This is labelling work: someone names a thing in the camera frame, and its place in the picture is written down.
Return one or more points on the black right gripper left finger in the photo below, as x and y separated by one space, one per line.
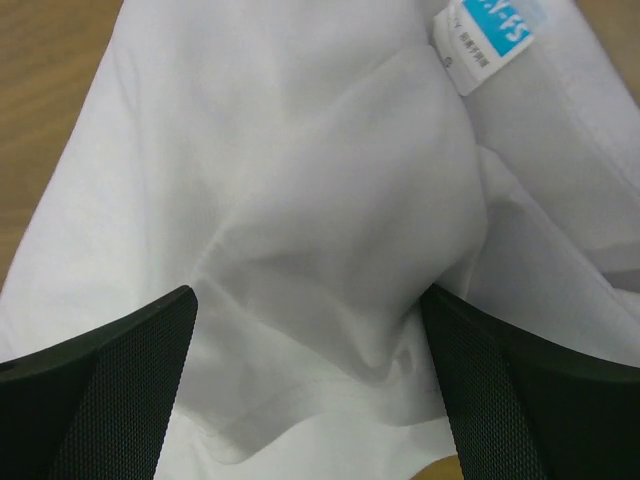
97 406

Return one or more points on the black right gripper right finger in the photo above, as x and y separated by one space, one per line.
522 407

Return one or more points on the white t shirt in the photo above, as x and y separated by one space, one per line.
310 168

